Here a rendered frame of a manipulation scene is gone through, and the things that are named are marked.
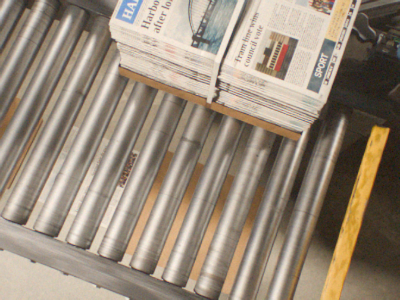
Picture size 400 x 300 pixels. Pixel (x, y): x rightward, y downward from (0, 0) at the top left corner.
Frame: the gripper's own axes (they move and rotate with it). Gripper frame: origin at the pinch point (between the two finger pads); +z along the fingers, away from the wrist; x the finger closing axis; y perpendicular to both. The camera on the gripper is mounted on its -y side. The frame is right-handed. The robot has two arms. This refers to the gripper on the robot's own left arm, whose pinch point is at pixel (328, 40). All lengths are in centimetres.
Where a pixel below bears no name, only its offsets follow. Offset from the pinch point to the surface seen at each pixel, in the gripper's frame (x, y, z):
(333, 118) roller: 15.9, 0.4, -6.0
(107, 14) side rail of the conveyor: 12.1, 0.7, 44.8
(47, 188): 44, -79, 63
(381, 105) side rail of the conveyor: 9.8, 0.7, -14.2
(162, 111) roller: 27.4, 0.4, 26.5
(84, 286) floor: 68, -79, 39
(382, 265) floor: 27, -79, -50
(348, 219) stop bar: 34.8, 2.7, -14.1
